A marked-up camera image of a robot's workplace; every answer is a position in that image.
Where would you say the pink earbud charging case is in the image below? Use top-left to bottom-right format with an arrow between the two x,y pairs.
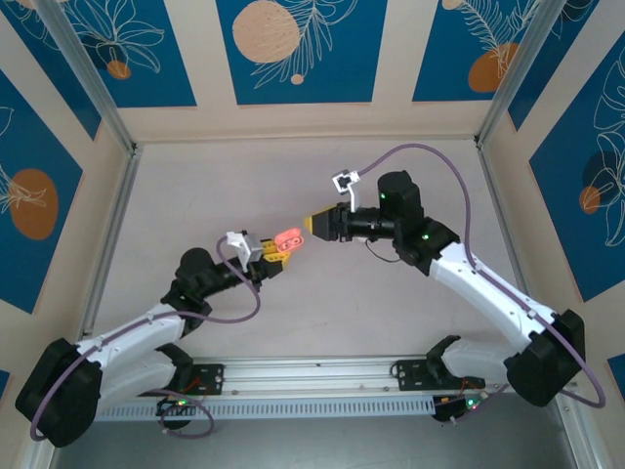
273,228 -> 306,255

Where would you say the grey metal plate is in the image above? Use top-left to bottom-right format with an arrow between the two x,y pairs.
48,419 -> 577,469

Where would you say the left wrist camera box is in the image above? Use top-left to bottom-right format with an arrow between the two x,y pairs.
226,229 -> 268,268

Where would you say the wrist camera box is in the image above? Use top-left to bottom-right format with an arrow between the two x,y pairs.
226,229 -> 268,268
330,169 -> 363,212

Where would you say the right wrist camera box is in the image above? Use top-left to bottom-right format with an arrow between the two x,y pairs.
330,169 -> 363,212

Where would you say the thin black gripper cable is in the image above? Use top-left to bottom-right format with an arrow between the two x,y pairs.
364,240 -> 407,266

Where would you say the aluminium side rail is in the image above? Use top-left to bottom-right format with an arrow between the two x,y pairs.
77,144 -> 144,343
476,139 -> 538,314

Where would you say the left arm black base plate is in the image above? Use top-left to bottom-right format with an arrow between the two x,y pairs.
135,363 -> 226,397

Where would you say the aluminium mounting rail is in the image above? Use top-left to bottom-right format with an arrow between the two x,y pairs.
92,356 -> 572,401

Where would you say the blue floral wall panel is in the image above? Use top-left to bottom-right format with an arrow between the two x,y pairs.
507,0 -> 625,132
216,0 -> 390,106
528,46 -> 625,303
0,0 -> 103,142
51,0 -> 197,109
0,67 -> 84,315
412,0 -> 548,103

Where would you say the grey slotted cable duct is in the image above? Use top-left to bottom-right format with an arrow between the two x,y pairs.
95,395 -> 436,422

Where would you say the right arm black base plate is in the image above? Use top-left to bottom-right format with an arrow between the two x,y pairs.
393,360 -> 487,392

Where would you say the aluminium corner post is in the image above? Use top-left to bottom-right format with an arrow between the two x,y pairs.
475,0 -> 563,149
36,0 -> 139,155

